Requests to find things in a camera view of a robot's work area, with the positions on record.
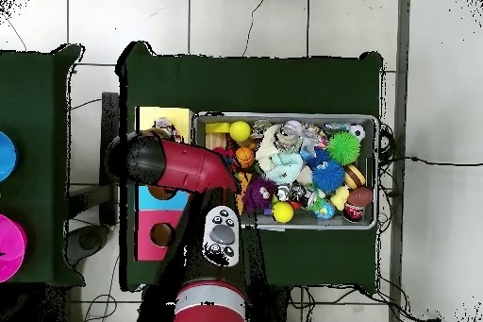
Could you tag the mint green knitted cloth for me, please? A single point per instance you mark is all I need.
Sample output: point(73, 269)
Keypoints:
point(283, 167)

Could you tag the black frame beside table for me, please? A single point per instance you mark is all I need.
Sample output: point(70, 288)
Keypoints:
point(110, 118)

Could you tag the green spiky puffer ball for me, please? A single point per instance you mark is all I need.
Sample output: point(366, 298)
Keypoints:
point(343, 147)

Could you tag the cream knitted cloth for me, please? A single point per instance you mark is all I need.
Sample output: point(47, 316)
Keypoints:
point(266, 146)

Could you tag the brown toy football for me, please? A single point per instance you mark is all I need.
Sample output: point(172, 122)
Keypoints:
point(360, 196)

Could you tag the silver drink can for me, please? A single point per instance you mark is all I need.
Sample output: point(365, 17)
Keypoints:
point(286, 135)

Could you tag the orange toy basketball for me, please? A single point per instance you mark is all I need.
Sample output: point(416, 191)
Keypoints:
point(244, 157)

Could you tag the blue spiky puffer ball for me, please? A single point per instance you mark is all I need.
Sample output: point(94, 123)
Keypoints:
point(328, 175)

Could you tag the dark green side table cloth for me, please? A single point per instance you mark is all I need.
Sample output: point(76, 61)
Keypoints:
point(37, 91)

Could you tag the purple spiky monster toy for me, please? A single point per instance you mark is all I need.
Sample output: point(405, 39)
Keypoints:
point(258, 193)

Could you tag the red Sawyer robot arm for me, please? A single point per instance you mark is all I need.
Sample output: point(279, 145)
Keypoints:
point(188, 165)

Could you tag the magenta bowl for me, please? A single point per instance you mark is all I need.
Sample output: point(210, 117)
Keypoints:
point(9, 246)

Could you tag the blue bowl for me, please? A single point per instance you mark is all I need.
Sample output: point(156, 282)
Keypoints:
point(5, 155)

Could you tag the plain yellow ball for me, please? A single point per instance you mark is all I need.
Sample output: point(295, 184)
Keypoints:
point(240, 131)

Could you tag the wooden box with three holes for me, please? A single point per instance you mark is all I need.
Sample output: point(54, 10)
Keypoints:
point(151, 250)

